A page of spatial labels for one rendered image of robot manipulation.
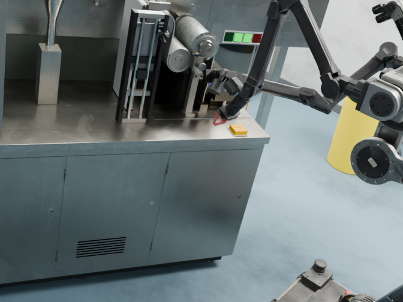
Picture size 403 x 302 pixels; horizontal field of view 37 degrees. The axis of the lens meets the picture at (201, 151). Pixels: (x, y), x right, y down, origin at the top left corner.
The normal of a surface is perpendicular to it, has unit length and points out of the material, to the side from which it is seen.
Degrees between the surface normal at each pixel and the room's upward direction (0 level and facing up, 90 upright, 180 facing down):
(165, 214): 90
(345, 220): 0
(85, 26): 90
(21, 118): 0
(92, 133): 0
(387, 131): 90
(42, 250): 90
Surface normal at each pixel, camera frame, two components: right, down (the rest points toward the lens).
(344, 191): 0.20, -0.85
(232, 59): -0.14, 0.54
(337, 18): -0.60, 0.29
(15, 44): 0.38, 0.53
